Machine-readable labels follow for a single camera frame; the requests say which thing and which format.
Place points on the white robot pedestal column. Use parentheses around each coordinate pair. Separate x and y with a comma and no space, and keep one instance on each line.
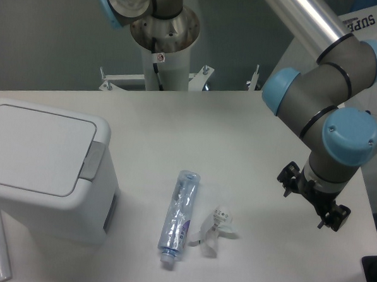
(166,49)

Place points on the black device at edge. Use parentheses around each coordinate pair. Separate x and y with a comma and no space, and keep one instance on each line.
(369,265)

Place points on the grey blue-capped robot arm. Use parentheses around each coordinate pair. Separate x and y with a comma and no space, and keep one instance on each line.
(329,177)

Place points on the crushed clear plastic bottle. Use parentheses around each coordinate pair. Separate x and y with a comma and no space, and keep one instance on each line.
(178,219)

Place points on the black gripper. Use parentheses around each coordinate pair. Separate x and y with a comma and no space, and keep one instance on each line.
(333,216)

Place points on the crumpled clear plastic wrapper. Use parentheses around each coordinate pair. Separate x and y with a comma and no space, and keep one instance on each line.
(217,224)

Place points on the white push-top trash can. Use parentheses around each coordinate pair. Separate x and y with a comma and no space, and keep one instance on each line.
(56,172)

